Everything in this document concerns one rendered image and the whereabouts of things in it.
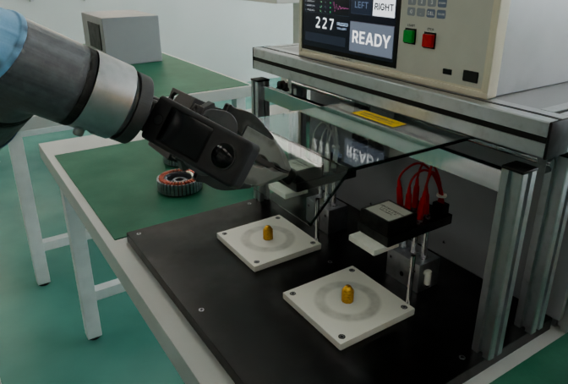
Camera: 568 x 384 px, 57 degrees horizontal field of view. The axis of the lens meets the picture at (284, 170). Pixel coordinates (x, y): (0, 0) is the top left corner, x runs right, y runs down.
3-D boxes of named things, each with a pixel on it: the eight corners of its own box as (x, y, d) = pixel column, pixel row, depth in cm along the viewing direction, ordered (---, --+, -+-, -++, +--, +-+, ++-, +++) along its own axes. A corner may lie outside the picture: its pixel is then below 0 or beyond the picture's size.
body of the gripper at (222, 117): (215, 103, 62) (122, 61, 54) (252, 120, 55) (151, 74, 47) (190, 161, 62) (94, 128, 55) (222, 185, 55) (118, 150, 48)
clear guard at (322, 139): (308, 227, 59) (309, 178, 57) (214, 163, 77) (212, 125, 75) (490, 168, 75) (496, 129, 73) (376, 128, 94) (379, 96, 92)
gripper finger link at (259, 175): (268, 161, 66) (209, 136, 61) (293, 175, 62) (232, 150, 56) (258, 183, 67) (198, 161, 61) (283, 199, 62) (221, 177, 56)
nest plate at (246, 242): (254, 272, 93) (253, 266, 92) (216, 238, 104) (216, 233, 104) (321, 249, 100) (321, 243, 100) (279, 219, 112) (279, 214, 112)
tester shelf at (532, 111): (545, 160, 61) (553, 123, 59) (252, 68, 113) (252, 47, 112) (704, 106, 83) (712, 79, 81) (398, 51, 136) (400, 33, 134)
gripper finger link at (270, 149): (278, 138, 66) (220, 112, 60) (304, 151, 62) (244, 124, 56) (268, 161, 66) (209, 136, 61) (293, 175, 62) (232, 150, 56)
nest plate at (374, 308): (340, 351, 74) (340, 343, 73) (282, 298, 86) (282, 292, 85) (414, 315, 82) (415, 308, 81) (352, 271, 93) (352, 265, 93)
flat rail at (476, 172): (511, 197, 65) (515, 175, 64) (258, 97, 113) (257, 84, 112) (516, 195, 65) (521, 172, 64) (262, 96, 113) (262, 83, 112)
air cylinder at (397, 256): (416, 293, 87) (419, 265, 85) (385, 272, 93) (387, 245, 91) (437, 284, 89) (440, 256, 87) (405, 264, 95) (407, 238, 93)
